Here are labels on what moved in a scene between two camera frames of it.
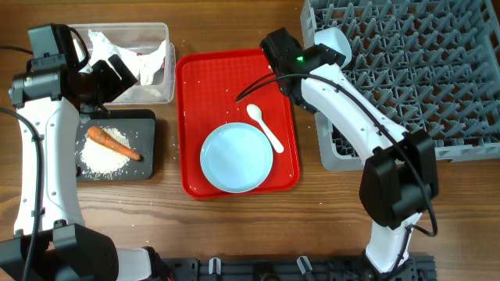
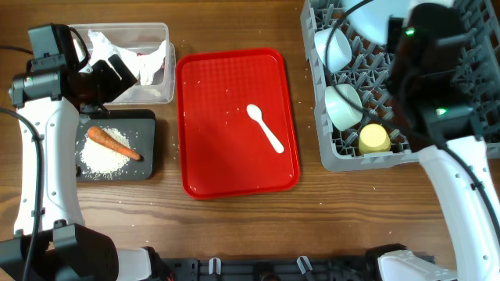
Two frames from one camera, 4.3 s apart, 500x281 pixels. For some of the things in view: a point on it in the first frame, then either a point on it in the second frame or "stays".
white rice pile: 100,161 stays
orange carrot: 108,140 stays
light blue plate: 236,158 → 371,20
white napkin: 142,66 stays
